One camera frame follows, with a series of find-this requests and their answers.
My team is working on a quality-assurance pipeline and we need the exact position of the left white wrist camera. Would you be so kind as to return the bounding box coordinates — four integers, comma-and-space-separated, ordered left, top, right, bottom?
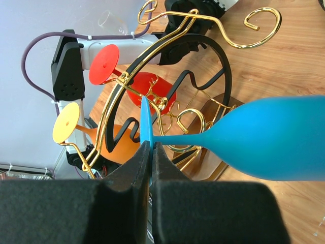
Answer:
212, 0, 238, 12

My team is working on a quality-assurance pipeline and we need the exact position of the red wine glass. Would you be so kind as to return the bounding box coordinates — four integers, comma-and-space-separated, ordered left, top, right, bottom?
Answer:
89, 44, 177, 114

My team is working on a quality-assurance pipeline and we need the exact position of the orange wine glass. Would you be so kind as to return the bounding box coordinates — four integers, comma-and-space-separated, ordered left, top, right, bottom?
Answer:
52, 101, 140, 164

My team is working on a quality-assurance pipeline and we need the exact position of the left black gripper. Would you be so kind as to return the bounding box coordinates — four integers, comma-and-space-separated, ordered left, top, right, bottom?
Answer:
164, 0, 226, 34

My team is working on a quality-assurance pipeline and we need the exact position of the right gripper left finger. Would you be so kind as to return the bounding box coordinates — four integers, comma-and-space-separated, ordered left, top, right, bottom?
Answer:
1, 142, 150, 243

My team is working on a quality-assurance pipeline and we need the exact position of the clear wine glass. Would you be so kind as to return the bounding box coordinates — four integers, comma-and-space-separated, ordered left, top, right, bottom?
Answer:
97, 10, 128, 35

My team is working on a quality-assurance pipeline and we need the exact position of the gold wire glass rack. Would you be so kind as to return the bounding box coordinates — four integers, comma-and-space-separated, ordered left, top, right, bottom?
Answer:
58, 0, 282, 180

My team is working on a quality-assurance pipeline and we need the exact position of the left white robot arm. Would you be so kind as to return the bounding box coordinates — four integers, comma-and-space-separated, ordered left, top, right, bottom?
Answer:
53, 9, 232, 177

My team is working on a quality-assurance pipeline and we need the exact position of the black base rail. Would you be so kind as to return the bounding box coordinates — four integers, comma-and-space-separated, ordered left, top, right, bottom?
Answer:
1, 163, 55, 180

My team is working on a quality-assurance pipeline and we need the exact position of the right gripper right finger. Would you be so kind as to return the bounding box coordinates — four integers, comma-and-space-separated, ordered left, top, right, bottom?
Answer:
151, 143, 291, 243

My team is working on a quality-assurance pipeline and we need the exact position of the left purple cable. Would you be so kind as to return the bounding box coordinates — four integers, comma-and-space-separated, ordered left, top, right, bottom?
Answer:
21, 0, 153, 101

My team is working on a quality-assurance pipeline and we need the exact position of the blue wine glass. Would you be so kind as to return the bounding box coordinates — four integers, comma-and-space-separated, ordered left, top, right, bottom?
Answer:
140, 95, 324, 181

